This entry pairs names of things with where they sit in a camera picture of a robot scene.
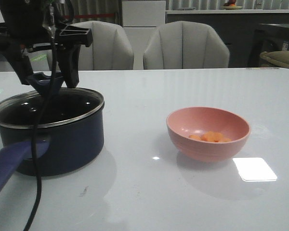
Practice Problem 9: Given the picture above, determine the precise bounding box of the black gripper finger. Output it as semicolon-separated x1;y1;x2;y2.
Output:
0;41;33;85
54;24;92;88

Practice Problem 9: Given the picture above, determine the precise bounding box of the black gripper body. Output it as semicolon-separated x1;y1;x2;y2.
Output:
0;0;74;52

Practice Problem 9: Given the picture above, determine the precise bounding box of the glass lid with blue knob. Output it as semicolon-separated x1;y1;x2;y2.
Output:
0;72;105;130

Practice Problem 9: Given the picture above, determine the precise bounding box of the pink bowl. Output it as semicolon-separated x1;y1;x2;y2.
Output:
166;107;251;162

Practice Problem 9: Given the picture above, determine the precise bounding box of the red barrier belt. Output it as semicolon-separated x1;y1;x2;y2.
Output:
74;13;117;20

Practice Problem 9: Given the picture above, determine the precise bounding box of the left beige chair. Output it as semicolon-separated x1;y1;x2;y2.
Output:
46;20;135;71

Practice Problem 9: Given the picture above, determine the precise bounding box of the beige chair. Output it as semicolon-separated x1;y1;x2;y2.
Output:
143;21;230;70
46;20;135;71

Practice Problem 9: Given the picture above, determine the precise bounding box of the white cabinet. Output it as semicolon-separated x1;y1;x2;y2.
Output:
122;0;166;70

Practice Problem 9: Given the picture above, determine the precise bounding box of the dark blue saucepan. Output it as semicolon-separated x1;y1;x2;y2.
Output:
0;105;104;192

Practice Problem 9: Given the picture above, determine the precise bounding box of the right beige chair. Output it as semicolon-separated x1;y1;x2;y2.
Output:
143;21;230;70

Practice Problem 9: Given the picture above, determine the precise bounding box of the fruit plate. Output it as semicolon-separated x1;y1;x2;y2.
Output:
222;0;242;10

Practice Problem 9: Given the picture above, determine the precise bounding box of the grey kitchen counter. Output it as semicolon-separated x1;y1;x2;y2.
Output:
166;9;289;67

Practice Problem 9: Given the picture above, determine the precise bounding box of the black appliance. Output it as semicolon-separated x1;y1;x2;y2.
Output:
247;24;289;67

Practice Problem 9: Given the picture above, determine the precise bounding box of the tan cushion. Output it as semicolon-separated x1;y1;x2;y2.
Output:
260;51;289;69

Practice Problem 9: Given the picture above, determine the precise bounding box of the black cable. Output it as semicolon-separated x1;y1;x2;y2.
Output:
22;4;61;231

